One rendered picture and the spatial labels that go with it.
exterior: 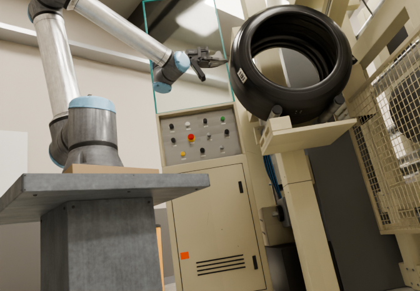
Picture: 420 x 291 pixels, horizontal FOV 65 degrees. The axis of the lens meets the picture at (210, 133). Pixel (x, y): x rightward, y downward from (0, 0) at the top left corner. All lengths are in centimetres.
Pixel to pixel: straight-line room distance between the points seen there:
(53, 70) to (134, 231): 70
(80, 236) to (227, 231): 128
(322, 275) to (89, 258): 118
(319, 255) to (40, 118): 327
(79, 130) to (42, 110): 310
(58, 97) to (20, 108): 281
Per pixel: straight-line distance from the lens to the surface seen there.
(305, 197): 179
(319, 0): 220
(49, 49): 143
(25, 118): 410
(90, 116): 109
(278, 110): 148
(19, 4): 485
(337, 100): 156
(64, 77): 136
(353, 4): 210
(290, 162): 181
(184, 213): 209
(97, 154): 103
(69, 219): 92
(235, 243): 207
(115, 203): 97
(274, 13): 172
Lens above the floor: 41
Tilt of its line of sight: 18 degrees up
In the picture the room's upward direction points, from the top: 10 degrees counter-clockwise
